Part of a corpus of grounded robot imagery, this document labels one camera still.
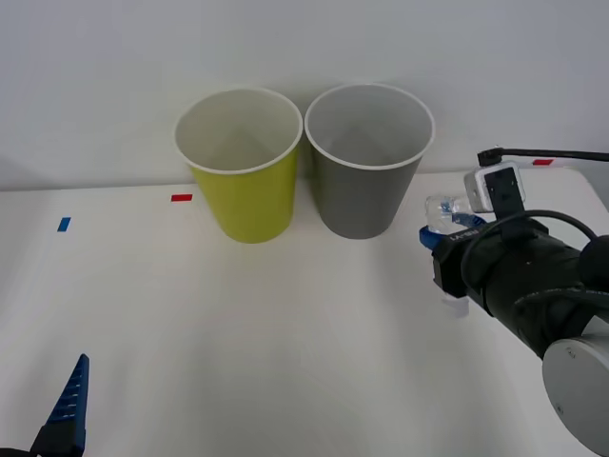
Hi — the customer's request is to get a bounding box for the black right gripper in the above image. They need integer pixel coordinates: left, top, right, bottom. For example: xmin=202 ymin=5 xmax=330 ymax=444
xmin=418 ymin=202 xmax=499 ymax=301

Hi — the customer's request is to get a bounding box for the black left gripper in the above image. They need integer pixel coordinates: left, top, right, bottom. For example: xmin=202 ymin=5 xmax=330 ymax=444
xmin=0 ymin=352 xmax=90 ymax=457

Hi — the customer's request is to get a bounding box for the grey plastic waste bin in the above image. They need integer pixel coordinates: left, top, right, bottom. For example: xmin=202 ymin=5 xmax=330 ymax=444
xmin=304 ymin=83 xmax=436 ymax=241

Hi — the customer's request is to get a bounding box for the yellow-green plastic waste bin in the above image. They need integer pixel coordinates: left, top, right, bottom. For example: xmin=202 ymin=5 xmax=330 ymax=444
xmin=172 ymin=87 xmax=305 ymax=245

